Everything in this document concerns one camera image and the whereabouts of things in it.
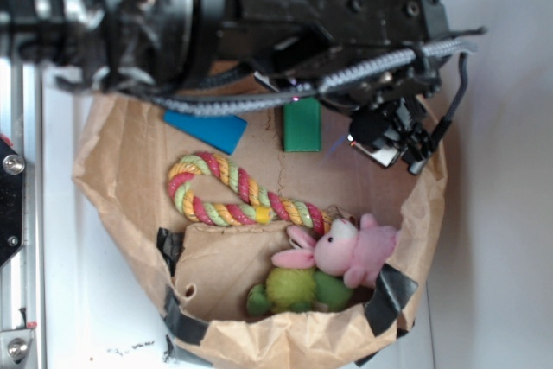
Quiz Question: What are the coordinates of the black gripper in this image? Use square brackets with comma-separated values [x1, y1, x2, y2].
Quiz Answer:
[218, 0, 449, 104]

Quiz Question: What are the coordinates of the green rectangular block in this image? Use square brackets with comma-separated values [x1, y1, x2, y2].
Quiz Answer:
[283, 98, 322, 152]

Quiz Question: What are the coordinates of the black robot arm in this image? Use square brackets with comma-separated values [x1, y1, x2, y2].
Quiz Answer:
[1, 0, 449, 97]

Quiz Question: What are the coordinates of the blue rectangular block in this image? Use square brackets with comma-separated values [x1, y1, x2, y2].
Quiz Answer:
[163, 111, 248, 155]

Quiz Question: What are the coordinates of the brown paper bag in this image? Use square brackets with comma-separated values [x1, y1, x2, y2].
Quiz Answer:
[73, 95, 448, 368]

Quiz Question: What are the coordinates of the pink plush bunny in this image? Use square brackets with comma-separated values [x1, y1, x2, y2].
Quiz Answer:
[271, 213, 401, 289]

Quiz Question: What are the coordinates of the green plush toy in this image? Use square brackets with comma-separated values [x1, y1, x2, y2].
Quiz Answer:
[246, 268, 354, 317]

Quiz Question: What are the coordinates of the white plastic tray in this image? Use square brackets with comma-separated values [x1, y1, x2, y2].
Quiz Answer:
[41, 61, 435, 369]

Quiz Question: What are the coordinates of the grey braided cable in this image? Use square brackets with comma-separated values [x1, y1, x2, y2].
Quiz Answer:
[146, 26, 489, 118]

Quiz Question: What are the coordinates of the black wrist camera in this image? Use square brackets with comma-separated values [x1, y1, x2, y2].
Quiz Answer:
[347, 97, 437, 175]

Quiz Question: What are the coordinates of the multicolour rope toy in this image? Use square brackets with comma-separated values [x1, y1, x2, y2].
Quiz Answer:
[167, 151, 332, 235]

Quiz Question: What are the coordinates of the black metal bracket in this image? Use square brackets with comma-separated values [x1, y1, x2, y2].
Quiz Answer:
[0, 135, 26, 267]

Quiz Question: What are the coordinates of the aluminium frame rail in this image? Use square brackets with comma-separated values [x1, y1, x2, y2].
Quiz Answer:
[1, 59, 47, 368]

